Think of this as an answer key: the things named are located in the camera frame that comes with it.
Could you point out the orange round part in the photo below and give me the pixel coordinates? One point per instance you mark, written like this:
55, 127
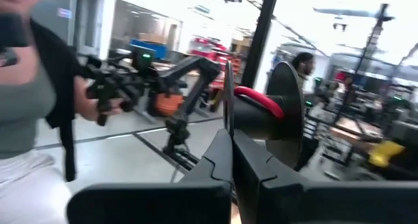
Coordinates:
168, 104

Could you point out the black vertical pole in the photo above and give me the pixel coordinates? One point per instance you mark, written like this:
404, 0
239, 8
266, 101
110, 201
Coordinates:
261, 34

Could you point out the person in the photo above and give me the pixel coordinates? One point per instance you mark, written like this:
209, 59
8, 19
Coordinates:
303, 64
23, 103

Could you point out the blue bin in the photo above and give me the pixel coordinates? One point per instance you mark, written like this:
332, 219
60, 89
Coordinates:
156, 49

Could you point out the red shelving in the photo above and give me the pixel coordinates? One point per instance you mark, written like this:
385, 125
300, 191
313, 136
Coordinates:
209, 46

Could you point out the yellow object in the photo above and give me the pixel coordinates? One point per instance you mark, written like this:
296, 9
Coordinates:
385, 152

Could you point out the person's hand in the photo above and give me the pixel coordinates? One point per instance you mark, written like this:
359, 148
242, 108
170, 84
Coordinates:
85, 103

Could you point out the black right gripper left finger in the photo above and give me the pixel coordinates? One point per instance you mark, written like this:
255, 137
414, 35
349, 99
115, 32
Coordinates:
163, 204

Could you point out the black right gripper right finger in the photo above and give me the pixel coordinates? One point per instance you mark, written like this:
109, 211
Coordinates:
326, 204

